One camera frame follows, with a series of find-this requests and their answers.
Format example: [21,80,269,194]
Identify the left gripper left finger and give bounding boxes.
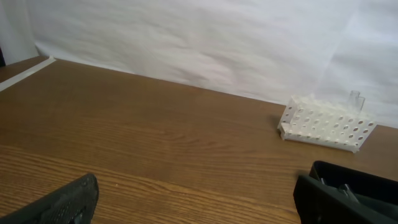
[0,173,100,224]

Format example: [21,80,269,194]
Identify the black tray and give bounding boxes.
[309,161,398,218]

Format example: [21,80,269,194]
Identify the white test tube rack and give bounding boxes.
[277,95,377,154]

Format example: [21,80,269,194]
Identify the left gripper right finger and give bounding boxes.
[293,174,398,224]

